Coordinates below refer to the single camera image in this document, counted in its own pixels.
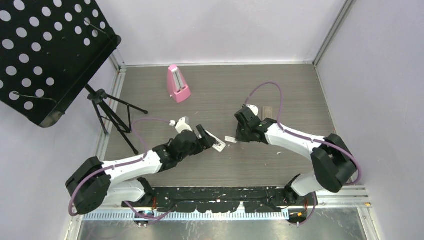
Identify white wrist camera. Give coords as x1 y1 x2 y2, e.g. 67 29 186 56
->
246 104 259 116
169 116 193 134

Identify white remote control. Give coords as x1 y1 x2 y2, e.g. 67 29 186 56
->
205 130 227 153

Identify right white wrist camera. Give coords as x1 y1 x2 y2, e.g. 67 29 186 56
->
246 104 259 116

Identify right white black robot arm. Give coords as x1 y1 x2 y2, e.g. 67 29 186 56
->
234 105 359 205

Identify black perforated music stand desk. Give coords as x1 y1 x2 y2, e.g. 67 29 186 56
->
0 0 122 128

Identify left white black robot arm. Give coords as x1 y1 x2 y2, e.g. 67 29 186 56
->
65 124 226 217

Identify white battery cover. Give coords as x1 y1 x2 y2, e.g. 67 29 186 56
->
225 136 238 144

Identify black tripod stand legs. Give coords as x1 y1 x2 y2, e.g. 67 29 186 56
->
85 84 149 134

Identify pink metronome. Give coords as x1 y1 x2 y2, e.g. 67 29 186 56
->
167 64 192 104

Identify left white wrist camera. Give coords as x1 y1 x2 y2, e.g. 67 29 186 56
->
169 116 193 134

